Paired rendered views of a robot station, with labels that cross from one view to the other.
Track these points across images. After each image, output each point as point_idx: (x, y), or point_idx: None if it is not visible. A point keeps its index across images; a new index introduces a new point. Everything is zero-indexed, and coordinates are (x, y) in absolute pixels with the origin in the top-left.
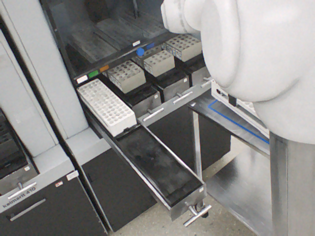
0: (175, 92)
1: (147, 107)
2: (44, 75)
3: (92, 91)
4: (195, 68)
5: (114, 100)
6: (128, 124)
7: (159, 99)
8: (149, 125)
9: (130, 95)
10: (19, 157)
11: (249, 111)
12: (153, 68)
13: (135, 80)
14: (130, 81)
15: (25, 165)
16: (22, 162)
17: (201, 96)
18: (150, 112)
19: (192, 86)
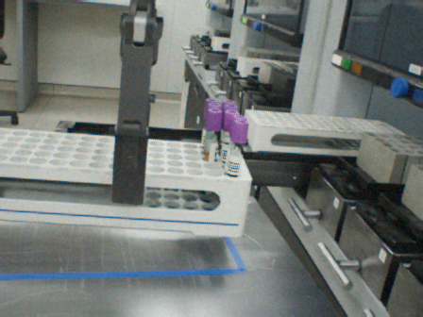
0: (358, 256)
1: (320, 207)
2: (333, 23)
3: (362, 125)
4: (422, 269)
5: (317, 126)
6: (249, 137)
7: (335, 219)
8: (309, 254)
9: (340, 160)
10: (268, 98)
11: (92, 194)
12: (410, 174)
13: (377, 158)
14: (371, 149)
15: (254, 103)
16: (259, 99)
17: (263, 218)
18: (306, 209)
19: (386, 308)
